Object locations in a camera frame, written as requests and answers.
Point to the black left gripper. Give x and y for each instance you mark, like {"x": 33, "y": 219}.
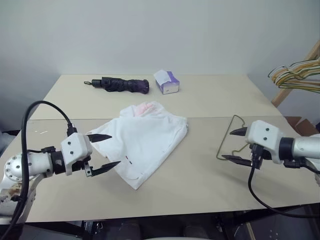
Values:
{"x": 80, "y": 166}

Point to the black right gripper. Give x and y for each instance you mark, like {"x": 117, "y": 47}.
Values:
{"x": 265, "y": 153}

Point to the white garment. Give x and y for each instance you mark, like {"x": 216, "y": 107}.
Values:
{"x": 145, "y": 140}

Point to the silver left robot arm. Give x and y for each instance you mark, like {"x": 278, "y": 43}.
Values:
{"x": 35, "y": 162}

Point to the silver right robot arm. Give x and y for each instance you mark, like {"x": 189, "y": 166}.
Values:
{"x": 305, "y": 147}

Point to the brown cardboard box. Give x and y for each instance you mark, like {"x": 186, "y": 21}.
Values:
{"x": 303, "y": 126}

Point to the wooden rack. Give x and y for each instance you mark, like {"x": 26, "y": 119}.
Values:
{"x": 285, "y": 95}

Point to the black folded umbrella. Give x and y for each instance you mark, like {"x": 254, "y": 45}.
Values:
{"x": 120, "y": 85}

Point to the bundle of coloured hangers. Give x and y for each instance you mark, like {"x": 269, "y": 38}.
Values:
{"x": 292, "y": 83}

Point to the purple tissue box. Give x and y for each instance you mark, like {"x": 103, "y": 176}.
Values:
{"x": 170, "y": 86}

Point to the grey perforated metal panel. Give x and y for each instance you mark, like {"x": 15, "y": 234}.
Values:
{"x": 280, "y": 227}

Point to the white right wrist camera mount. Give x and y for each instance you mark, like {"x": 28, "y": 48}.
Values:
{"x": 262, "y": 135}

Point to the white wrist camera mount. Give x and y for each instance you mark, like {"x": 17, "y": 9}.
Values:
{"x": 262, "y": 135}
{"x": 75, "y": 147}

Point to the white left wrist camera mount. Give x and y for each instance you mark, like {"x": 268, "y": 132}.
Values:
{"x": 75, "y": 147}

